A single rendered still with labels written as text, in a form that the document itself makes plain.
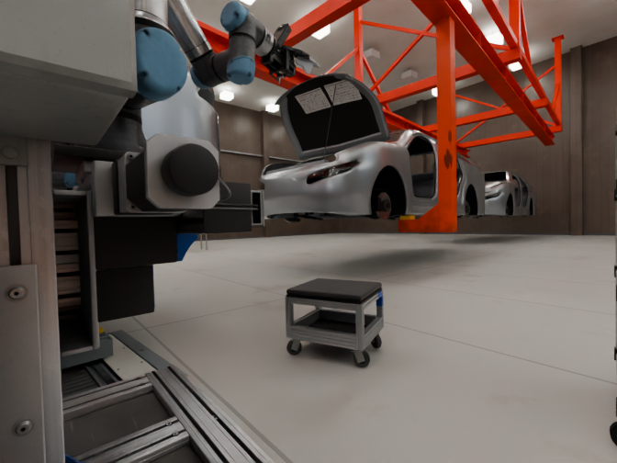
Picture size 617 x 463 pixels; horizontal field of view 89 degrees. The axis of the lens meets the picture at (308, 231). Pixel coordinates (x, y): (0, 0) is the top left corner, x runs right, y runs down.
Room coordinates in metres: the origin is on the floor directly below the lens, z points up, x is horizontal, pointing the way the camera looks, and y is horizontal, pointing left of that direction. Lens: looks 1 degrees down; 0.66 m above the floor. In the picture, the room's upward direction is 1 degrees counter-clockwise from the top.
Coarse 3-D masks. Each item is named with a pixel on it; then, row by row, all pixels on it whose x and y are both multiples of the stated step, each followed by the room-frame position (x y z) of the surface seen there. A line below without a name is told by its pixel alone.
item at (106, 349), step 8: (104, 336) 1.44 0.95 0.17; (104, 344) 1.38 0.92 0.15; (112, 344) 1.41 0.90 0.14; (88, 352) 1.34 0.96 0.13; (96, 352) 1.36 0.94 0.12; (104, 352) 1.38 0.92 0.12; (112, 352) 1.41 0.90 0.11; (64, 360) 1.28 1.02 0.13; (72, 360) 1.30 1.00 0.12; (80, 360) 1.32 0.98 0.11; (88, 360) 1.34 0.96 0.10
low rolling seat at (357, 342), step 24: (288, 288) 1.57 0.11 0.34; (312, 288) 1.54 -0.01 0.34; (336, 288) 1.53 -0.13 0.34; (360, 288) 1.52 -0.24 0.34; (288, 312) 1.55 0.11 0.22; (312, 312) 1.77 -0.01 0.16; (336, 312) 1.78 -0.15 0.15; (360, 312) 1.37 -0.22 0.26; (288, 336) 1.56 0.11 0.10; (312, 336) 1.49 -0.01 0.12; (336, 336) 1.43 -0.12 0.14; (360, 336) 1.38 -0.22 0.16; (360, 360) 1.41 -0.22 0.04
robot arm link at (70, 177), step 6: (54, 174) 0.92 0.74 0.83; (60, 174) 0.92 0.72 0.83; (66, 174) 0.92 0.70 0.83; (72, 174) 0.93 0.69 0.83; (54, 180) 0.93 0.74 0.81; (60, 180) 0.93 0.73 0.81; (66, 180) 0.93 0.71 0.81; (72, 180) 0.93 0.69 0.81; (54, 186) 0.94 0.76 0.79; (60, 186) 0.95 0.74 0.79; (66, 186) 0.95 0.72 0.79; (72, 186) 0.95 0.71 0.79
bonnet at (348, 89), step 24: (288, 96) 4.30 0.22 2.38; (312, 96) 4.14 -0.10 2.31; (336, 96) 3.99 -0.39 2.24; (360, 96) 3.83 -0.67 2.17; (288, 120) 4.67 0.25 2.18; (312, 120) 4.47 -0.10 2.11; (336, 120) 4.26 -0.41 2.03; (360, 120) 4.05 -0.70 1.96; (384, 120) 3.84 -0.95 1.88; (312, 144) 4.73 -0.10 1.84; (336, 144) 4.47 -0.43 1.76
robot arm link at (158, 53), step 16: (144, 0) 0.61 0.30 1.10; (160, 0) 0.63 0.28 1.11; (144, 16) 0.60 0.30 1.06; (160, 16) 0.63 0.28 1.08; (144, 32) 0.58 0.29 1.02; (160, 32) 0.60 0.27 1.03; (144, 48) 0.58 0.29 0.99; (160, 48) 0.60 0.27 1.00; (176, 48) 0.63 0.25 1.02; (144, 64) 0.58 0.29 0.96; (160, 64) 0.61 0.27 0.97; (176, 64) 0.63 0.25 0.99; (144, 80) 0.59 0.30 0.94; (160, 80) 0.61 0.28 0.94; (176, 80) 0.64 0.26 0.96; (144, 96) 0.63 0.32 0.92; (160, 96) 0.64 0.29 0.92
